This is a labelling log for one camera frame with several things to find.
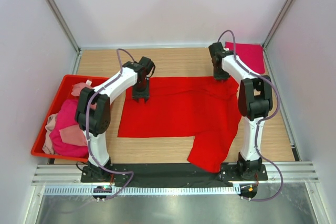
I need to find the red t shirt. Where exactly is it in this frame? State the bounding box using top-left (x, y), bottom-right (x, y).
top-left (118, 77), bottom-right (241, 173)

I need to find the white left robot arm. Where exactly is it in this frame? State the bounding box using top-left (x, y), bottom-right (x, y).
top-left (75, 57), bottom-right (155, 183)

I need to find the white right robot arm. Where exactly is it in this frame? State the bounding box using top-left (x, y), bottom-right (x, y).
top-left (208, 42), bottom-right (273, 181)

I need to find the folded magenta t shirt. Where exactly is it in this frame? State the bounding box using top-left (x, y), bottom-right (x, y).
top-left (236, 43), bottom-right (265, 74)

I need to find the red plastic bin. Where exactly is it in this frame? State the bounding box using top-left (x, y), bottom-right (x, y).
top-left (31, 74), bottom-right (108, 162)

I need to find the magenta t shirt in bin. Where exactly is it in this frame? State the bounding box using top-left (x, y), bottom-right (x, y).
top-left (50, 99), bottom-right (88, 157)

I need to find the light pink t shirt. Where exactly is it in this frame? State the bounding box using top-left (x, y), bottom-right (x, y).
top-left (59, 80), bottom-right (92, 147)

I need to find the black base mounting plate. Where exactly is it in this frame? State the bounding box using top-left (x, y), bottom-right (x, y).
top-left (80, 163), bottom-right (268, 188)

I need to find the beige t shirt in bin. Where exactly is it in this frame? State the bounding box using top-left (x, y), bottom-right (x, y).
top-left (42, 113), bottom-right (57, 154)

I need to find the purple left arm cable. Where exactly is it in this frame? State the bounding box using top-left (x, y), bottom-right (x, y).
top-left (85, 48), bottom-right (136, 200)

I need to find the white slotted cable duct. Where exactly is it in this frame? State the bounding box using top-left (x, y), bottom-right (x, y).
top-left (44, 185), bottom-right (240, 196)

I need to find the left aluminium frame post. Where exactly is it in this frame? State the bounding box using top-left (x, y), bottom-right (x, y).
top-left (45, 0), bottom-right (81, 54)

